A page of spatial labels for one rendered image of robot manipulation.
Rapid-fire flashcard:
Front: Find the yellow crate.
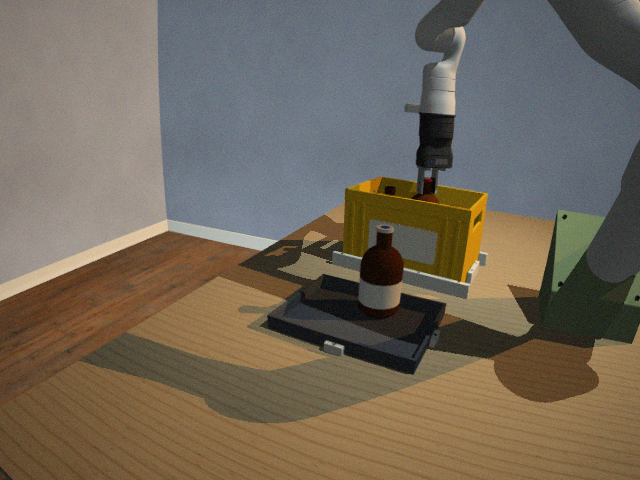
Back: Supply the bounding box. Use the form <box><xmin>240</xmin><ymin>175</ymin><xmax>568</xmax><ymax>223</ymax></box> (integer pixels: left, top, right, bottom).
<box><xmin>343</xmin><ymin>177</ymin><xmax>488</xmax><ymax>283</ymax></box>

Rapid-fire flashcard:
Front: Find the brown glass bottle with white label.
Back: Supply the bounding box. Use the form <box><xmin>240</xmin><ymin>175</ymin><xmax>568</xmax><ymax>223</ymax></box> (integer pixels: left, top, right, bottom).
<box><xmin>358</xmin><ymin>225</ymin><xmax>404</xmax><ymax>319</ymax></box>

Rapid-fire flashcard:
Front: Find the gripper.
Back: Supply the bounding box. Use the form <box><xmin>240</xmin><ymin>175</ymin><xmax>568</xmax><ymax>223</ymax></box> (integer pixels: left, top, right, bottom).
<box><xmin>404</xmin><ymin>90</ymin><xmax>456</xmax><ymax>194</ymax></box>

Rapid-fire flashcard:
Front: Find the brown bottle with green label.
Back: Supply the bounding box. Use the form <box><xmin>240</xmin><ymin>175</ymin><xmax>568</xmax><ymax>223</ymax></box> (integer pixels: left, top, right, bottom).
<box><xmin>412</xmin><ymin>177</ymin><xmax>440</xmax><ymax>204</ymax></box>

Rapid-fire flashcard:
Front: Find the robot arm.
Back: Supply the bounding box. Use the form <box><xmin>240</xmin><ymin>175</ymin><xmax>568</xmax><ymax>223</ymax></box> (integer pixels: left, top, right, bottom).
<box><xmin>415</xmin><ymin>0</ymin><xmax>640</xmax><ymax>283</ymax></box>

